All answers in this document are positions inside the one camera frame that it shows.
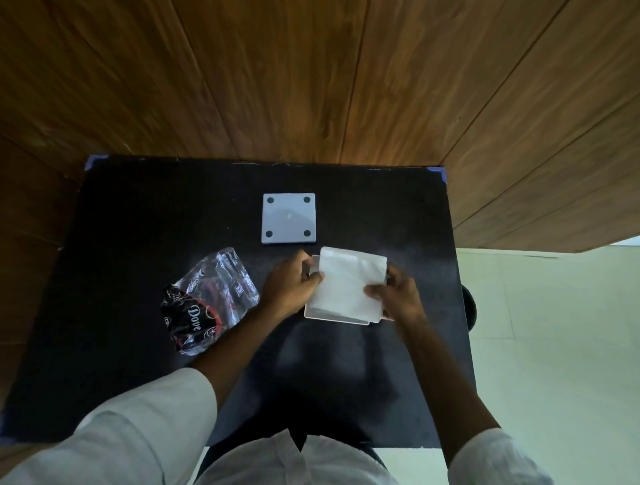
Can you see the person's right hand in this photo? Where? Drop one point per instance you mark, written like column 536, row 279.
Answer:
column 402, row 300

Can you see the person's left hand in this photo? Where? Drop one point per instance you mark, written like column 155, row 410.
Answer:
column 285, row 290

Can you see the person's left thumb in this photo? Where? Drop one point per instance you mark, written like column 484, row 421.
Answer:
column 312, row 283

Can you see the person's right thumb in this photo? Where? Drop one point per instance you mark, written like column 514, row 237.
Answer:
column 375, row 291

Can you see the white square box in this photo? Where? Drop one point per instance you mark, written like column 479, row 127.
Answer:
column 330, row 317

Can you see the person's left forearm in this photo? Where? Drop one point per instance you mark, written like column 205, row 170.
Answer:
column 235, row 349

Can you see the person's right forearm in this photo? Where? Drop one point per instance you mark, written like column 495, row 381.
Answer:
column 445, row 384

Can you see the white square lid, black dots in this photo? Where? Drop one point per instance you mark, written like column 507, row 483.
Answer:
column 289, row 218

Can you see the black round stool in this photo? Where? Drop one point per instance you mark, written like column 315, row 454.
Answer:
column 470, row 310

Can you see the clear and black plastic wrapper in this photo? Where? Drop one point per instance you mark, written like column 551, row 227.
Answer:
column 210, row 300

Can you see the blue tape piece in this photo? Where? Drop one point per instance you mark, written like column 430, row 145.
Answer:
column 437, row 175
column 95, row 162

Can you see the white shirt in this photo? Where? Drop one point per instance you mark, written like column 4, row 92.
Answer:
column 140, row 429

